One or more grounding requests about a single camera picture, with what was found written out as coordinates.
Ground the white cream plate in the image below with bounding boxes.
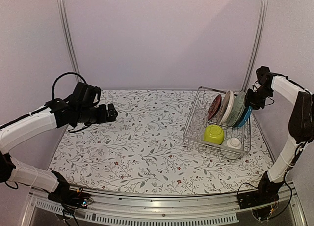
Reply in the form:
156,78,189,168
217,90,235,125

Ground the lime green bowl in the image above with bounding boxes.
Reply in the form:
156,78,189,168
204,124,224,145

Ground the white small bowl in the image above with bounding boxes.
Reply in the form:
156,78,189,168
221,138,243,154

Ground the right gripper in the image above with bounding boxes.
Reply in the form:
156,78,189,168
245,85,274,110

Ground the blue polka dot plate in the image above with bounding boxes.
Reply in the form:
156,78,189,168
235,106,253,128

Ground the front aluminium rail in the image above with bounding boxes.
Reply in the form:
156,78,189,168
20,183,307,226

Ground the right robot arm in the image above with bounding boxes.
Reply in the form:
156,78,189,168
245,66,314,204

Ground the floral tablecloth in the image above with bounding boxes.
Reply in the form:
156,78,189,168
49,90,273,195

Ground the pale green flower plate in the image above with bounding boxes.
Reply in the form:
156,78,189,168
226,91,245,127

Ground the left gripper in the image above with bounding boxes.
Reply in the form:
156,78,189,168
77,103,118,126

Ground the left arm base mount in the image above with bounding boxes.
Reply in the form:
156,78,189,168
48,170,93,208

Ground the wire dish rack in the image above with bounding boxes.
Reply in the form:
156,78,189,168
183,86,252,160

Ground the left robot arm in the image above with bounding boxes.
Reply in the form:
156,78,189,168
0,80,118,203

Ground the dark red patterned plate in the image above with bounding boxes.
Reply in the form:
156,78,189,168
208,94,222,121

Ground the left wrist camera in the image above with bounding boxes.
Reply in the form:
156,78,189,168
71,82,101,107

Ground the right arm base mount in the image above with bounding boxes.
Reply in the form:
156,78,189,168
236,182,279,222

